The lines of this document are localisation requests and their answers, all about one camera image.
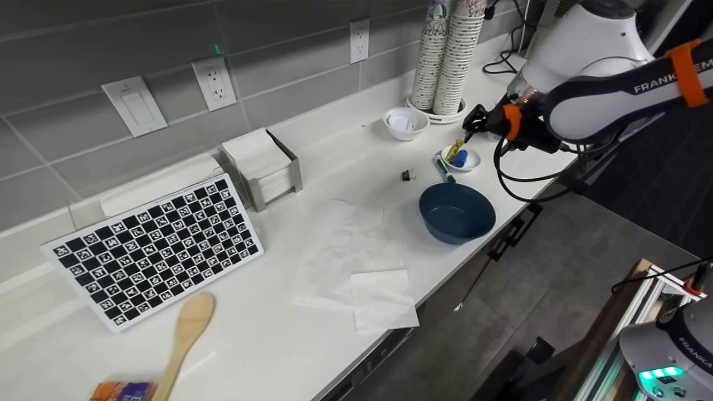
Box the dark blue bowl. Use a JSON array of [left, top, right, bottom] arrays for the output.
[[416, 182, 499, 247]]

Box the orange strap on arm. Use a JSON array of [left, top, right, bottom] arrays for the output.
[[662, 38, 713, 111]]

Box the white napkin holder box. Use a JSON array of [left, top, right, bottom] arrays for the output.
[[216, 127, 306, 214]]

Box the small white bowl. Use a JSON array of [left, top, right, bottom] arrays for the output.
[[382, 106, 432, 144]]

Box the wooden frame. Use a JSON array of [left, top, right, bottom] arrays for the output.
[[570, 257, 708, 401]]

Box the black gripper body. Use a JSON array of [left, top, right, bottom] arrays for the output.
[[475, 101, 507, 144]]

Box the orange blue packet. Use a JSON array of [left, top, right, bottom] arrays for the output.
[[89, 380, 159, 401]]

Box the green marker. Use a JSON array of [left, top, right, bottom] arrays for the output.
[[432, 156, 456, 187]]

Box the white paper napkin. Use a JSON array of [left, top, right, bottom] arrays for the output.
[[346, 268, 422, 334]]

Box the wooden spoon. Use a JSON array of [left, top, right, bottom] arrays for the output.
[[151, 290, 219, 401]]

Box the black white checkerboard board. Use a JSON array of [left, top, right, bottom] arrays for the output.
[[43, 175, 266, 334]]

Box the long black drawer handle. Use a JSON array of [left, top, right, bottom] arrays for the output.
[[318, 326, 416, 401]]

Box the white plate under cups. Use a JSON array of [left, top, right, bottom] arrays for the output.
[[406, 98, 470, 125]]

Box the white light switch plate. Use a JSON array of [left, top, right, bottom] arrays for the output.
[[101, 77, 169, 140]]

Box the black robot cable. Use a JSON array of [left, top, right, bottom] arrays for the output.
[[493, 136, 580, 207]]

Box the white single wall outlet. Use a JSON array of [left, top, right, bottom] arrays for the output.
[[347, 18, 373, 66]]

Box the grey device with green light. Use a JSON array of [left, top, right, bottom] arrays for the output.
[[614, 298, 713, 401]]

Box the white double wall outlet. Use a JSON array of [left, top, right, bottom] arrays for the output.
[[189, 57, 239, 115]]

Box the tall paper cup stack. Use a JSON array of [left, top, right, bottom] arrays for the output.
[[409, 0, 451, 115], [432, 0, 488, 118]]

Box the black cable on counter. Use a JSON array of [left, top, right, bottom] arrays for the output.
[[482, 0, 530, 78]]

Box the small plate with blue item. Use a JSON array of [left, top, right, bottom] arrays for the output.
[[438, 144, 483, 176]]

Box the thin red black cable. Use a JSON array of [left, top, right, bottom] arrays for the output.
[[609, 262, 713, 298]]

